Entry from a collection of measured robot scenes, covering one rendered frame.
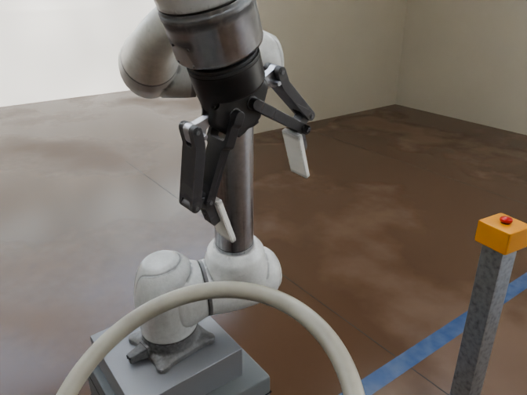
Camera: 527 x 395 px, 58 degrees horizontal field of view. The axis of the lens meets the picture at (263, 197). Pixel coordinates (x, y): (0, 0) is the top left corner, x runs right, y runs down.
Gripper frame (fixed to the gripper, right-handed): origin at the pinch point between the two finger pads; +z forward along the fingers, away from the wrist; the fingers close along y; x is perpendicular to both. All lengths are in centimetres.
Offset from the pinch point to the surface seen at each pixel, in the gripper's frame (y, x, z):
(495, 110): -524, -188, 373
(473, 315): -73, 0, 121
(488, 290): -77, 2, 109
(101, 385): 33, -54, 75
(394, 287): -126, -71, 226
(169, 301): 13.0, -18.4, 24.9
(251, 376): 2, -28, 84
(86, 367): 29.6, -19.5, 25.2
